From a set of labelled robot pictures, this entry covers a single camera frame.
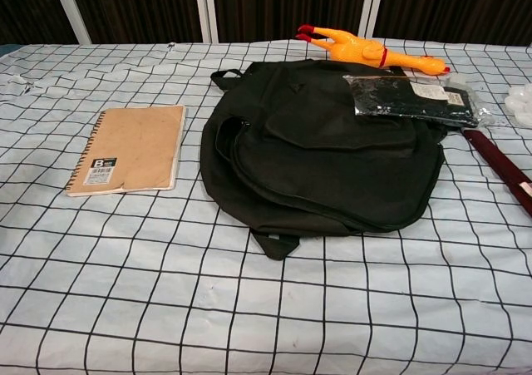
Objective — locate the black backpack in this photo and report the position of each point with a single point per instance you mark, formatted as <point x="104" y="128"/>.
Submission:
<point x="324" y="163"/>

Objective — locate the brown spiral notebook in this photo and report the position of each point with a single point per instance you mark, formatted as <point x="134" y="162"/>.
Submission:
<point x="133" y="150"/>

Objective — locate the white black-checked tablecloth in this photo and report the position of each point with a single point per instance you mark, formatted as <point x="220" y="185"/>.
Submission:
<point x="208" y="308"/>

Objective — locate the black item in plastic bag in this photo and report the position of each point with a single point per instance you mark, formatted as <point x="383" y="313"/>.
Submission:
<point x="399" y="98"/>

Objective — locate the yellow rubber chicken toy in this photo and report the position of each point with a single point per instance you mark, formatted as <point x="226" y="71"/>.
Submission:
<point x="353" y="46"/>

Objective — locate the maroon folded fan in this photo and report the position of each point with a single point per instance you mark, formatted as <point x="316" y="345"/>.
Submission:
<point x="503" y="163"/>

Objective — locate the white crumpled plastic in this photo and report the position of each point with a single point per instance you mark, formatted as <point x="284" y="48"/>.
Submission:
<point x="521" y="105"/>

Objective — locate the blue padded table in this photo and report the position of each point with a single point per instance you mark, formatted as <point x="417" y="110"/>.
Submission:
<point x="6" y="48"/>

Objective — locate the white partition post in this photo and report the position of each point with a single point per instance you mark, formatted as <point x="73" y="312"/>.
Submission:
<point x="372" y="5"/>
<point x="70" y="9"/>
<point x="206" y="9"/>

